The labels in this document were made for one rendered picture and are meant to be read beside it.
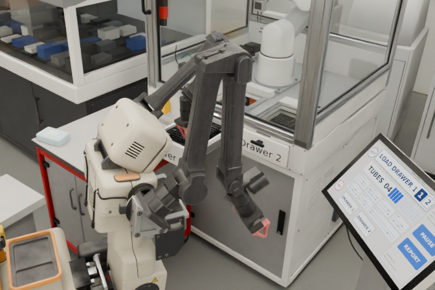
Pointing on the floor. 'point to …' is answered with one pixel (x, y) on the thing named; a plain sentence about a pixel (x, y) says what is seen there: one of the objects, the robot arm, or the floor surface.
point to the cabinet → (277, 210)
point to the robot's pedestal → (17, 207)
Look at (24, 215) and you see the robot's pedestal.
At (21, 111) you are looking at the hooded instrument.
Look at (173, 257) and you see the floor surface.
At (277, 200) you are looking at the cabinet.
